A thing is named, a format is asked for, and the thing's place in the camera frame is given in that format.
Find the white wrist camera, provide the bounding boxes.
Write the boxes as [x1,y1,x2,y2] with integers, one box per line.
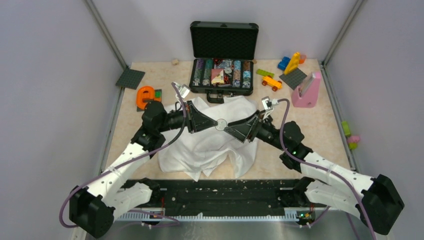
[171,82,191,99]
[261,96,279,117]

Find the brown ring brooch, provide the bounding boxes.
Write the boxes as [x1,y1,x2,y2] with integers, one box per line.
[214,118,228,131]

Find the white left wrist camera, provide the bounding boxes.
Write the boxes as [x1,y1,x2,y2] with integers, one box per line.
[171,82,191,99]

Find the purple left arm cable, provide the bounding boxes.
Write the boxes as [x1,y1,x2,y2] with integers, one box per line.
[58,81,188,229]

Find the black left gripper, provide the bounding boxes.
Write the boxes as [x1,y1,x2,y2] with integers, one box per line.
[157,100,218,134]

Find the orange curved toy block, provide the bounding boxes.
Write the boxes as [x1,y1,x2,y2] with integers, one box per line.
[135,85,157,111]

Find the yellow triangular toy block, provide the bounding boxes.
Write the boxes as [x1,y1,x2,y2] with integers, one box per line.
[283,52,301,75]

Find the pink phone stand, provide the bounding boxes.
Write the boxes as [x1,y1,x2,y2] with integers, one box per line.
[291,71,322,108]

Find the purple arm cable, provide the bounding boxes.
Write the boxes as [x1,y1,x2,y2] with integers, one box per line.
[58,81,188,229]
[276,98,379,240]

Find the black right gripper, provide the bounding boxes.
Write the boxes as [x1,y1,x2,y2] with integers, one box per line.
[225,109,288,151]

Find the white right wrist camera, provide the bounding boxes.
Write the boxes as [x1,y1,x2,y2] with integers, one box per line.
[261,96,279,117]

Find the yellow toy car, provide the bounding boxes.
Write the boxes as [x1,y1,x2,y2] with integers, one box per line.
[262,75,283,92]

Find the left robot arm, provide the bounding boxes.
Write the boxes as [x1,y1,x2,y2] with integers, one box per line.
[69,100,219,238]

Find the blue toy brick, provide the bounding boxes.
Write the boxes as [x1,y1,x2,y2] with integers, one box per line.
[277,56,291,71]

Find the dark grey baseplate right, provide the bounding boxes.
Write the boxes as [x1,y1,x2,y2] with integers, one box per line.
[279,68,307,90]

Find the dark grey baseplate left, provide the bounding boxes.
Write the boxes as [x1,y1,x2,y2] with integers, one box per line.
[115,67,146,90]

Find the white shirt garment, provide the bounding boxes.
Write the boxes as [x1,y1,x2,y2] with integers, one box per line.
[158,96,259,181]

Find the green pink toy outside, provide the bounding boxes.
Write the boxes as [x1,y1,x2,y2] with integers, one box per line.
[341,121,361,150]

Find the black poker chip case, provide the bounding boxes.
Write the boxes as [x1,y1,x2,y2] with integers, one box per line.
[189,21,259,104]

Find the lime green flat brick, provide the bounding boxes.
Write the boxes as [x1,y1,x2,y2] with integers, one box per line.
[256,69,275,78]

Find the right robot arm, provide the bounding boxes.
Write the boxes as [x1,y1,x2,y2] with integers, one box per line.
[224,111,405,236]

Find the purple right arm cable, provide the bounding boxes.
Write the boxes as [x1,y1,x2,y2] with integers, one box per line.
[276,98,379,240]

